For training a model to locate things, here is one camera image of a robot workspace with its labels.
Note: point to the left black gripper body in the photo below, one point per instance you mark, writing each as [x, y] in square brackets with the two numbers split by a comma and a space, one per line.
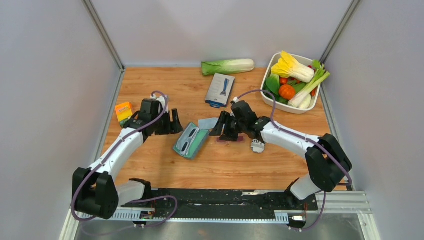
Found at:
[157, 127]

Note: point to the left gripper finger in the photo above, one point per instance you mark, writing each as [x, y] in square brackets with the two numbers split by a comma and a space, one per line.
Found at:
[165, 121]
[176, 126]

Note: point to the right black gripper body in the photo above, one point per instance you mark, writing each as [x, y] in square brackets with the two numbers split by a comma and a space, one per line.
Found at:
[241, 126]

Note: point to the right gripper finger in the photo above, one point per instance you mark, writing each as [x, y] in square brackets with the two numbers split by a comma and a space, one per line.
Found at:
[218, 128]
[231, 129]

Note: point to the pink transparent sunglasses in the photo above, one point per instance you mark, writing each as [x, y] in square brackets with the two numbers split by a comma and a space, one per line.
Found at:
[223, 140]

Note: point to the grey glasses case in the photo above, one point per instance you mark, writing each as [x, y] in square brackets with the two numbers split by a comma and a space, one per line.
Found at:
[196, 144]

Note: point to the newspaper print pouch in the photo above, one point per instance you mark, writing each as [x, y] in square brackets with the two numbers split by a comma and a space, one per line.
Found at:
[257, 146]

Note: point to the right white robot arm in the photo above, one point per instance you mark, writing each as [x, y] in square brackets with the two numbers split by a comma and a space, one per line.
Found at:
[326, 160]

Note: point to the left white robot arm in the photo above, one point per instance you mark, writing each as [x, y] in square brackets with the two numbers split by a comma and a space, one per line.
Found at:
[94, 191]

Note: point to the grey razor package box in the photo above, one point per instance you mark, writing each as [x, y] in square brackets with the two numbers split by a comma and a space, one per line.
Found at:
[219, 90]

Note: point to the orange green carton box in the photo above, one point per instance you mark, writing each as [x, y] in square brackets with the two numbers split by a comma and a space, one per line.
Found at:
[124, 112]

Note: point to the green leafy vegetable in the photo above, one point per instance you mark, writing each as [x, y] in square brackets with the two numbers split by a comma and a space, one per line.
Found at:
[272, 85]

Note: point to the small orange pumpkin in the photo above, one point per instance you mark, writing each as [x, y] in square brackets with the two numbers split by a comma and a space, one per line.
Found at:
[287, 91]

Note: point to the green white leek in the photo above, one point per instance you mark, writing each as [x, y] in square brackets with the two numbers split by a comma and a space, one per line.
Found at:
[303, 98]

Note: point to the white rectangular tray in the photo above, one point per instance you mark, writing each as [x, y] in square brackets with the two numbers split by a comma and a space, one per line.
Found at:
[284, 107]

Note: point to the green white napa cabbage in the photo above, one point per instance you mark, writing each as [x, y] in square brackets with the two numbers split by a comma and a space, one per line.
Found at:
[227, 67]

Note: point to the yellow white bok choy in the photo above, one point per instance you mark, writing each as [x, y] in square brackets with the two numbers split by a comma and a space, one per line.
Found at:
[288, 67]

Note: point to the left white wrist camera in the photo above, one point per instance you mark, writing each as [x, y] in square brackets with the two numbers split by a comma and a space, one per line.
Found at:
[162, 99]

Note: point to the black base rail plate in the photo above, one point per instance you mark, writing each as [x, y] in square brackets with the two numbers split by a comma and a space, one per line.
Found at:
[223, 204]

